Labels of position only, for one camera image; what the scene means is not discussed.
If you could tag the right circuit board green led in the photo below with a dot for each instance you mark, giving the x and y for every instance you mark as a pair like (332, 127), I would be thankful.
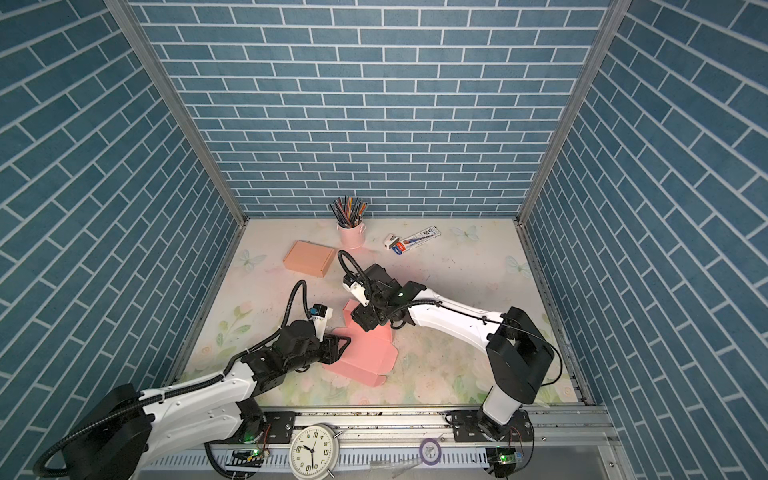
(502, 461)

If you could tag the pink pencil cup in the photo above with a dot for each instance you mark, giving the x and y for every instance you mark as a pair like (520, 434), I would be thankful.
(353, 237)

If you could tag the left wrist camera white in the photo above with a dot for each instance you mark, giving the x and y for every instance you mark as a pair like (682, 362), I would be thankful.
(320, 315)

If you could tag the purple tape roll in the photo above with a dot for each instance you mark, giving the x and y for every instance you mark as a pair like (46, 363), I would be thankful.
(430, 452)

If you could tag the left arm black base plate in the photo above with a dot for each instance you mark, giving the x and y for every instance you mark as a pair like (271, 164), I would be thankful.
(272, 427)

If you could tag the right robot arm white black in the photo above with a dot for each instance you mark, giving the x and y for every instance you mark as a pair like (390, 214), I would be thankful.
(518, 354)

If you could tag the coloured pencils bunch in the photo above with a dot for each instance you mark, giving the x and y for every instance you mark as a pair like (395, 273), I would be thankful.
(348, 211)

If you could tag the aluminium front rail frame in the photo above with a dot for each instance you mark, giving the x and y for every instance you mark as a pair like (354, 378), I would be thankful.
(580, 441)

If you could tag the circuit board green led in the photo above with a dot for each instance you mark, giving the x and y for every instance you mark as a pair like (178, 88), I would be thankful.
(246, 458)
(502, 461)

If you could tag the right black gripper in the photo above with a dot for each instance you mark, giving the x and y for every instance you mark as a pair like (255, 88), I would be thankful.
(363, 318)

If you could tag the pink paper box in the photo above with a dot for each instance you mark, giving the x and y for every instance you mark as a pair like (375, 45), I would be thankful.
(370, 356)

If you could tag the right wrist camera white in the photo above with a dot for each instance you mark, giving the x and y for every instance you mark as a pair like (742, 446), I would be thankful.
(356, 287)

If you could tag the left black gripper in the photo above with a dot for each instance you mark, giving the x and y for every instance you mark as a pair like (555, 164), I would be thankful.
(332, 350)

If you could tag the toothpaste tube packet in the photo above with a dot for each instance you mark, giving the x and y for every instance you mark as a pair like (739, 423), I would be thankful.
(415, 240)

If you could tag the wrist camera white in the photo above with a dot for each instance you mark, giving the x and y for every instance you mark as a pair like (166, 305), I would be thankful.
(320, 315)
(356, 287)

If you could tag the left circuit board green led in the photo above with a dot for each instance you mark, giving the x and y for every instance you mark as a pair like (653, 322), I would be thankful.
(246, 458)

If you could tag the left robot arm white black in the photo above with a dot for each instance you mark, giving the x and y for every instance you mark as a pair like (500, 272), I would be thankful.
(129, 429)

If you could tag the orange paper box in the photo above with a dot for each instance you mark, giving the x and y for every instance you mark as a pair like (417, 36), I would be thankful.
(309, 258)

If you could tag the white alarm clock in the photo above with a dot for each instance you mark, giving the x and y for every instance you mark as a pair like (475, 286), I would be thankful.
(314, 453)

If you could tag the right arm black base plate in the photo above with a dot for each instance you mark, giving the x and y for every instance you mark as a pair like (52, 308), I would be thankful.
(475, 426)

